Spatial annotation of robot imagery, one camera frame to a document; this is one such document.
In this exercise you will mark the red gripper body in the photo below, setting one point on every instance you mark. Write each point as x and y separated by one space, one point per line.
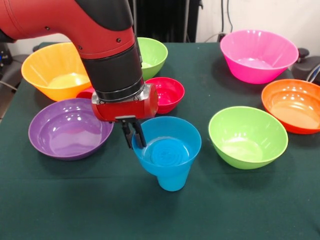
125 110

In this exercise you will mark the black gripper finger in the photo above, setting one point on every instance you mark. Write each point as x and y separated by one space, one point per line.
139 133
128 133

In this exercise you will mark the blue bowl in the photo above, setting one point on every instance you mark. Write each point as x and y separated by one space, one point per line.
172 135

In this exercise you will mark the red cup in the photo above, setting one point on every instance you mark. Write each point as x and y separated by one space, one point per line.
85 94

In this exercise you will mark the red bowl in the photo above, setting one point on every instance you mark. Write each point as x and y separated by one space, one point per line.
172 95

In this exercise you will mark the blue cup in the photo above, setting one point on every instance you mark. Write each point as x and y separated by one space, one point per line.
172 183

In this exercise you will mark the purple bowl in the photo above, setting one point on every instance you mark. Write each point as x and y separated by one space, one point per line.
67 130

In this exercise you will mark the pink bowl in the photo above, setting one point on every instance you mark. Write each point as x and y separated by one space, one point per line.
260 50

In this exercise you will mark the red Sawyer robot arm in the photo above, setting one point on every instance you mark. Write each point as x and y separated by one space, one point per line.
100 30

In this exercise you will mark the green bowl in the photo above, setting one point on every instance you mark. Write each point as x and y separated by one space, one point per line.
247 135
155 55

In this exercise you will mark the dark green tablecloth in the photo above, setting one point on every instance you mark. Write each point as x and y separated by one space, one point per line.
100 212

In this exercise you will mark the yellow bowl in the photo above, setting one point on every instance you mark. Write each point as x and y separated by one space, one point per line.
55 62

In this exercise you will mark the black office chair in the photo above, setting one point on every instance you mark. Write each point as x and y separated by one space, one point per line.
15 67
306 67

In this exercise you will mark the black computer box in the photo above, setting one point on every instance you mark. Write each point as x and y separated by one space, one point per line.
5 55

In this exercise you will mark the orange bowl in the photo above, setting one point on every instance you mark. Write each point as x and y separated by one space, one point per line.
292 102

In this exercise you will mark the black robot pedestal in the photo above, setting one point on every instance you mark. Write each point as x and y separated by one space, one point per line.
170 20

